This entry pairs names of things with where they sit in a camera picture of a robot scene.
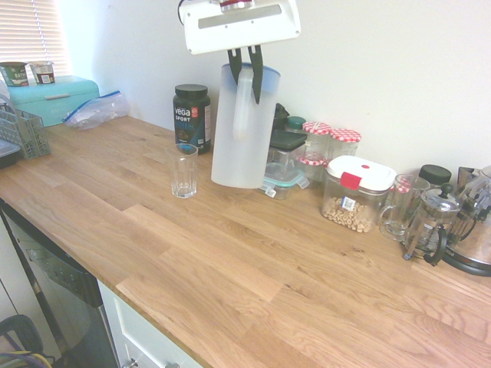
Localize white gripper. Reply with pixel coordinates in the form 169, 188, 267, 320
183, 0, 302, 105

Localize white plastic pitcher blue lid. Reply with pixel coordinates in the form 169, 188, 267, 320
209, 63, 282, 190

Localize black shaker bottle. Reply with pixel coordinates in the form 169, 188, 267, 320
272, 102, 291, 132

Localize green lid jar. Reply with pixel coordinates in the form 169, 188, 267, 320
285, 116, 308, 135

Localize black Vega protein tub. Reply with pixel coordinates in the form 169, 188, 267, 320
172, 84, 213, 156

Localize clear container black lid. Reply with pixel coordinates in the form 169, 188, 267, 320
266, 129, 309, 170

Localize glass jar red checked lid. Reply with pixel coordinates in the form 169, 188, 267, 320
393, 179, 416, 210
302, 120, 332, 158
298, 153, 329, 185
328, 128, 363, 162

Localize glass container teal lid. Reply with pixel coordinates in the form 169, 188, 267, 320
257, 162, 311, 201

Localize clear drinking glass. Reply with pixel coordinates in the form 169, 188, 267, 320
164, 143, 199, 199

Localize clear plastic zip bag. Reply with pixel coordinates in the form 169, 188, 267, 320
61, 90, 132, 132

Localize cereal container white lid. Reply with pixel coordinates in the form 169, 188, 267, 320
321, 155, 397, 234

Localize teal bread box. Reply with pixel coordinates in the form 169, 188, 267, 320
7, 75, 94, 128

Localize clear glass mug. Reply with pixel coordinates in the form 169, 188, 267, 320
378, 173, 432, 242

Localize jar with black lid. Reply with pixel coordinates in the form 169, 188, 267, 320
417, 163, 453, 192

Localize window blinds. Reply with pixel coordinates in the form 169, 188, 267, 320
0, 0, 74, 77

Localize grey cutlery basket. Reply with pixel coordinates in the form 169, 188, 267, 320
0, 102, 52, 160

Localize green oats cup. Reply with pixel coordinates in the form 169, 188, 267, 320
0, 61, 29, 87

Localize glass French press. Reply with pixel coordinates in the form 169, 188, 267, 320
401, 182, 462, 268

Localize black tray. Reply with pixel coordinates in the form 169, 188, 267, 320
0, 140, 21, 170

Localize black dishwasher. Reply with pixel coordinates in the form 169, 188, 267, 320
0, 199, 120, 368

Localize white cabinet drawer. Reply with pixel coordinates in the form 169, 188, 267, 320
97, 278, 210, 368

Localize steel electric kettle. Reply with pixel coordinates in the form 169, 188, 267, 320
440, 165, 491, 278

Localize metal drawer handle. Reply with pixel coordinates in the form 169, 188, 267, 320
125, 356, 181, 368

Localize dark cable bundle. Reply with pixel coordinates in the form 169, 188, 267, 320
0, 314, 55, 368

